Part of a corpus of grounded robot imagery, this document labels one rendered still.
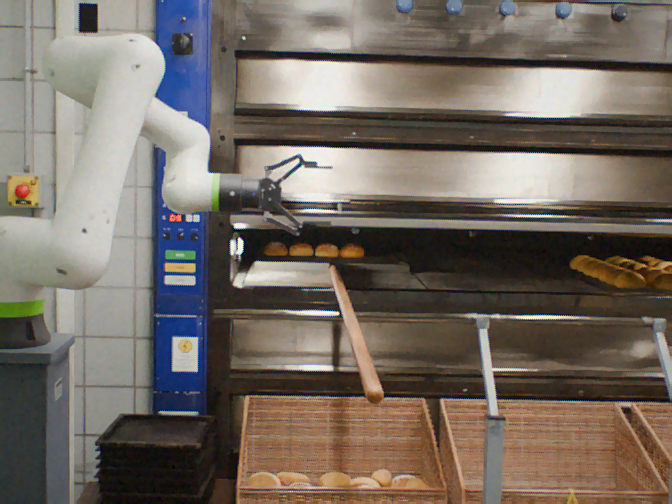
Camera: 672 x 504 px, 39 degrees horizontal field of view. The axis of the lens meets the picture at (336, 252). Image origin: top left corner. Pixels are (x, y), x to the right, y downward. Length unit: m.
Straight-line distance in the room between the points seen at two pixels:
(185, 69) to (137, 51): 0.96
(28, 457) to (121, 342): 1.08
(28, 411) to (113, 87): 0.64
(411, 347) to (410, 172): 0.54
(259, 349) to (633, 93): 1.38
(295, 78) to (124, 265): 0.76
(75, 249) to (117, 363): 1.23
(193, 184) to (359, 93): 0.77
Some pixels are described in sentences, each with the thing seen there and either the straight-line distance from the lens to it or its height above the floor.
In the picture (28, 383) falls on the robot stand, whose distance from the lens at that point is 1.95.
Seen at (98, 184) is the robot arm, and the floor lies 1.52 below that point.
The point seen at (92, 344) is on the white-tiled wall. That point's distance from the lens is 3.03.
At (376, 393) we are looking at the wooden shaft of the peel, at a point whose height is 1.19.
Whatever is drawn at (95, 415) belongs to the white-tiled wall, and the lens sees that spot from 3.08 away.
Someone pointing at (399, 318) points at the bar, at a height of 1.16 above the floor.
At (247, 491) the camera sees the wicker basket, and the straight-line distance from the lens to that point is 2.56.
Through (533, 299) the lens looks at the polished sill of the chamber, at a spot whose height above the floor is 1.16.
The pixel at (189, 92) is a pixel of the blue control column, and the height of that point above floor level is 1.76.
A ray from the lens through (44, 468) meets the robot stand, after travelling 1.98.
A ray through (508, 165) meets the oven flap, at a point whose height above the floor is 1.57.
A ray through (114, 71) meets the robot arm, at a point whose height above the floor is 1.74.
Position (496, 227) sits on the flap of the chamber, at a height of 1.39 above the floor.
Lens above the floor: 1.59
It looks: 6 degrees down
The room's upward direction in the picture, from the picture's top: 2 degrees clockwise
